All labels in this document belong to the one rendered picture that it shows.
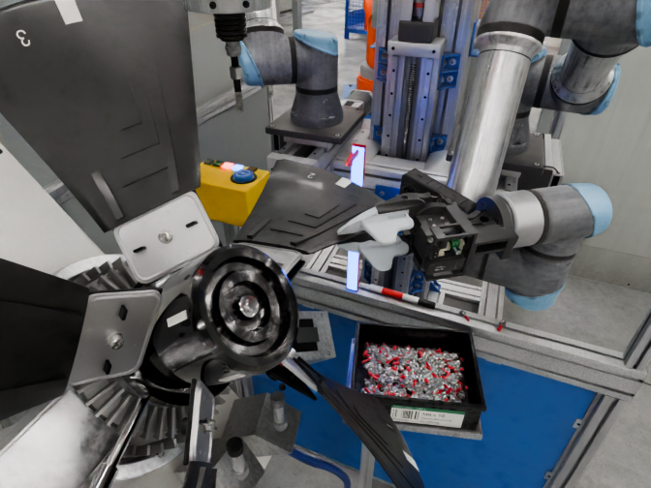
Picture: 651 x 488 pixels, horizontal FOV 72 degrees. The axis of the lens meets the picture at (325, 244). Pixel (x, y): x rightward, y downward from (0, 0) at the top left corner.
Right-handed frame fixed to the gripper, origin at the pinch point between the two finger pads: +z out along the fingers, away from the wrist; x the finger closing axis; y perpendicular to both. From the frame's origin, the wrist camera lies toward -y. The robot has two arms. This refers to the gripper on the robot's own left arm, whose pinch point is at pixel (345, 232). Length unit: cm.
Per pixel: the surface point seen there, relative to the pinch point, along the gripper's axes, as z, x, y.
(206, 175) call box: 17.3, 15.3, -41.3
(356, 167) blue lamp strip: -8.9, 5.6, -23.0
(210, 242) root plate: 16.1, -7.1, 6.5
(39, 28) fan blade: 29.0, -22.9, -9.4
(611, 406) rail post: -52, 43, 12
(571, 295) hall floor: -143, 126, -73
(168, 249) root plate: 20.3, -6.6, 6.0
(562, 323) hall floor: -127, 125, -58
